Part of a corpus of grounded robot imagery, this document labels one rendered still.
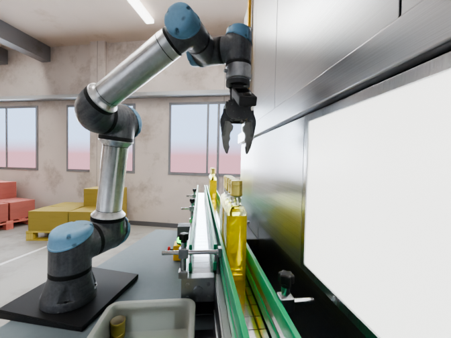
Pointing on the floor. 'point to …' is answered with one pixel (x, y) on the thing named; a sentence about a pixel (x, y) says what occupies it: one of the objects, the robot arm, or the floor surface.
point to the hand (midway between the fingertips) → (237, 149)
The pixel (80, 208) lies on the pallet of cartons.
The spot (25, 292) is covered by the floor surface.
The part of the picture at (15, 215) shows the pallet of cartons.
